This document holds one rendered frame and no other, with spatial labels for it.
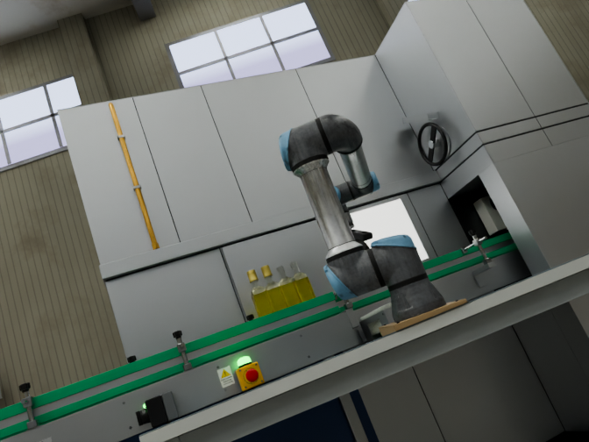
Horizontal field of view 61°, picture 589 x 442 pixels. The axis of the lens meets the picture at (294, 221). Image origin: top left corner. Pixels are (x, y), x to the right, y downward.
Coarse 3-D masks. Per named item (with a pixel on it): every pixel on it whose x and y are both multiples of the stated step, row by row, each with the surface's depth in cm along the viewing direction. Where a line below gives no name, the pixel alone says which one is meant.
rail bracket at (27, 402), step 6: (24, 384) 146; (24, 390) 146; (24, 396) 146; (30, 396) 145; (24, 402) 140; (30, 402) 145; (30, 408) 145; (30, 414) 144; (30, 420) 144; (36, 420) 144; (30, 426) 143; (36, 426) 143
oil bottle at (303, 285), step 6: (294, 276) 194; (300, 276) 194; (306, 276) 194; (300, 282) 193; (306, 282) 193; (300, 288) 192; (306, 288) 192; (300, 294) 191; (306, 294) 191; (312, 294) 192; (306, 300) 190
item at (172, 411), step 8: (168, 392) 148; (152, 400) 146; (160, 400) 147; (168, 400) 147; (152, 408) 145; (160, 408) 146; (168, 408) 146; (176, 408) 147; (152, 416) 144; (160, 416) 145; (168, 416) 146; (176, 416) 146; (152, 424) 144; (160, 424) 149
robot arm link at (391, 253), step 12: (384, 240) 139; (396, 240) 138; (408, 240) 139; (372, 252) 140; (384, 252) 139; (396, 252) 137; (408, 252) 138; (372, 264) 138; (384, 264) 137; (396, 264) 137; (408, 264) 136; (420, 264) 138; (384, 276) 138; (396, 276) 137; (408, 276) 136
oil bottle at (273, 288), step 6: (270, 282) 191; (276, 282) 190; (270, 288) 189; (276, 288) 189; (270, 294) 188; (276, 294) 188; (282, 294) 189; (276, 300) 188; (282, 300) 188; (276, 306) 187; (282, 306) 187
